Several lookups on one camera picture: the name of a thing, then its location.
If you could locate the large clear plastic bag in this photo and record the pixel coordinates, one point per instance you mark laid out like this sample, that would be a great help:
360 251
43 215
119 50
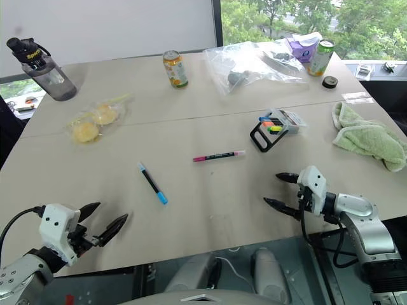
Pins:
260 68

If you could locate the small white packet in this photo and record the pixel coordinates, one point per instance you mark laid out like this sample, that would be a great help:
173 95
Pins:
363 71

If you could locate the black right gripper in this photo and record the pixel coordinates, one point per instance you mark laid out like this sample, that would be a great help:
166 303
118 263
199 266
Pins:
306 203

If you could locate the black round lid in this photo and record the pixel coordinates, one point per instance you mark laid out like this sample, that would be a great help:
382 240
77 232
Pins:
329 82

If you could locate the grey rounded robot leg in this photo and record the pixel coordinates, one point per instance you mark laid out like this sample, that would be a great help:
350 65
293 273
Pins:
270 273
194 270

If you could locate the green drink can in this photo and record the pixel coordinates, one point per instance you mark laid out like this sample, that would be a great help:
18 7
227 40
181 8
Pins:
319 60

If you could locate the green towel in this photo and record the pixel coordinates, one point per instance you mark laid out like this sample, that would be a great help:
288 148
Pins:
365 136

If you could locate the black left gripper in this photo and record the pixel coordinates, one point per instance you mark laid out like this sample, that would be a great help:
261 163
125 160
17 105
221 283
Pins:
81 239

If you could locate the yellow highlighter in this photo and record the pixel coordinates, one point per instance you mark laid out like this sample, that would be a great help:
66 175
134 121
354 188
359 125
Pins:
275 129

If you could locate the blue-capped pen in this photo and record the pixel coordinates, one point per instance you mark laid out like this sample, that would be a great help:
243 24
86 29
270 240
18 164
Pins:
264 119

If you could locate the dark window frame post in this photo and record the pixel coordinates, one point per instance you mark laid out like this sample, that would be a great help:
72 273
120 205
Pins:
217 22

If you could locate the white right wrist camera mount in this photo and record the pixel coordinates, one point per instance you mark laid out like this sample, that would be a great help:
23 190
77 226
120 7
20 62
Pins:
313 185

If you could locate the pink marker pen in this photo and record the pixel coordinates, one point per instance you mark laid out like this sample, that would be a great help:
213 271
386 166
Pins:
219 155

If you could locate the black clips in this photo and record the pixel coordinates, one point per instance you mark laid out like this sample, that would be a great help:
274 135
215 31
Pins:
389 67

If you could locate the orange-capped pen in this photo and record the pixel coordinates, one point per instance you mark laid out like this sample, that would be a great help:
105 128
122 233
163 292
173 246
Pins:
269 122

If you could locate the orange drink can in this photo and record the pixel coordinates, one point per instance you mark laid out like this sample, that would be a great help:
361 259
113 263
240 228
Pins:
176 71

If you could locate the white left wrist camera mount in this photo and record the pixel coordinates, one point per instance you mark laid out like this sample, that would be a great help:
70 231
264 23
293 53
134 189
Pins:
55 222

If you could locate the round yellow cake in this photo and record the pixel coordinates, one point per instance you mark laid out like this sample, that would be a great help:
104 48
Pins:
105 115
85 132

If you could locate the purple tissue pack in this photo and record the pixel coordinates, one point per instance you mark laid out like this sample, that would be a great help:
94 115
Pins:
302 51

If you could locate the dark object in clear bag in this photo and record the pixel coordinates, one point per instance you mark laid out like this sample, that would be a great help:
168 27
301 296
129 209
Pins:
282 56

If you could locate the grey object in clear bag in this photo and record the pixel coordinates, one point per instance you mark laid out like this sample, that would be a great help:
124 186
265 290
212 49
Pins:
237 77

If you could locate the small clear zip bag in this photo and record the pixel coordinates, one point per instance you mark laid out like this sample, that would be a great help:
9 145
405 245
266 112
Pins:
357 97

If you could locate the silver robot torso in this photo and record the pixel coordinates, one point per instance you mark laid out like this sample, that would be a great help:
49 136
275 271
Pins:
197 297

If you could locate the blue marker pen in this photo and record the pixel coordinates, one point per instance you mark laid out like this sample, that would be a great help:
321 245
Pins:
152 183

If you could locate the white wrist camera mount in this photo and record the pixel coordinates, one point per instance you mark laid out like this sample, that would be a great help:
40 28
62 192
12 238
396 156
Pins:
55 222
313 185

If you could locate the dark sport water bottle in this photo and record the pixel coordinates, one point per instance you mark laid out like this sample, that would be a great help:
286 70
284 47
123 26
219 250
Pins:
47 74

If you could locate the marker set case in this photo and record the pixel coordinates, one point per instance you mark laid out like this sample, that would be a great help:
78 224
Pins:
294 122

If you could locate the clear bag of cakes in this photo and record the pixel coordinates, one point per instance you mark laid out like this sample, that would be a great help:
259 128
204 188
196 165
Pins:
98 119

